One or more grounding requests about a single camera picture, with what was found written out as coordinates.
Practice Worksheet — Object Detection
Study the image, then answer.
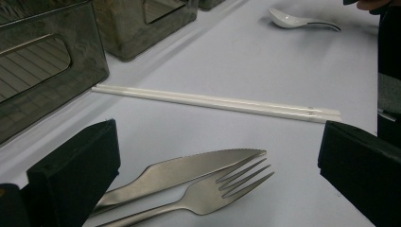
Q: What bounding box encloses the white chopstick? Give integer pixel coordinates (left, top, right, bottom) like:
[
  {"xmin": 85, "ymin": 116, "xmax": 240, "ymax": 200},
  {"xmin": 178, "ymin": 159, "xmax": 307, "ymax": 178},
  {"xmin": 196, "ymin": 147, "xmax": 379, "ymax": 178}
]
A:
[
  {"xmin": 91, "ymin": 86, "xmax": 343, "ymax": 124},
  {"xmin": 95, "ymin": 83, "xmax": 342, "ymax": 117}
]

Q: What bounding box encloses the steel table knife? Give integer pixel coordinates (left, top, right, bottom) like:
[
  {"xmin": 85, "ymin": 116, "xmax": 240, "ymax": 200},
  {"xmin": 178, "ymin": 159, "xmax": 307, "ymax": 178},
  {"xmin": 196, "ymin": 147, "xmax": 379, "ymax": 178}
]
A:
[{"xmin": 89, "ymin": 148, "xmax": 268, "ymax": 218}]

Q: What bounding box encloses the smoked plastic bin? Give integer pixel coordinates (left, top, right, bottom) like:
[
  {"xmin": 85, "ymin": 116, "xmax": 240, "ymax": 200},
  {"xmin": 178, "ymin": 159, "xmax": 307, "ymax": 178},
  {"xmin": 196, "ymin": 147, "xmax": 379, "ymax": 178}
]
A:
[
  {"xmin": 0, "ymin": 0, "xmax": 111, "ymax": 147},
  {"xmin": 198, "ymin": 0, "xmax": 227, "ymax": 11},
  {"xmin": 92, "ymin": 0, "xmax": 200, "ymax": 61}
]

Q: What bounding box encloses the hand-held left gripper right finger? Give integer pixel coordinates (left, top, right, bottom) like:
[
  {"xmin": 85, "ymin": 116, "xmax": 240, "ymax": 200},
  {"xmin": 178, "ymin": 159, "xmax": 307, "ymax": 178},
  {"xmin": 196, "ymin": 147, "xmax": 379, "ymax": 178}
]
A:
[{"xmin": 317, "ymin": 120, "xmax": 401, "ymax": 227}]

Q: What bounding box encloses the white ceramic spoon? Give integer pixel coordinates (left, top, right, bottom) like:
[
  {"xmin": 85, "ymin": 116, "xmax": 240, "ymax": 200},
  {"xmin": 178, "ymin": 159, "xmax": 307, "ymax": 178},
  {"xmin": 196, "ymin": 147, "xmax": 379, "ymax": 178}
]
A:
[{"xmin": 268, "ymin": 7, "xmax": 342, "ymax": 32}]

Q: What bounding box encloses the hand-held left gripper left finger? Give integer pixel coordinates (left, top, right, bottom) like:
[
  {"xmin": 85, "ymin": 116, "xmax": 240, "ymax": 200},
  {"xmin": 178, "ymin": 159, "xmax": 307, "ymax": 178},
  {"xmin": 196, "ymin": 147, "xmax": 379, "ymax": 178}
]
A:
[{"xmin": 26, "ymin": 118, "xmax": 121, "ymax": 227}]

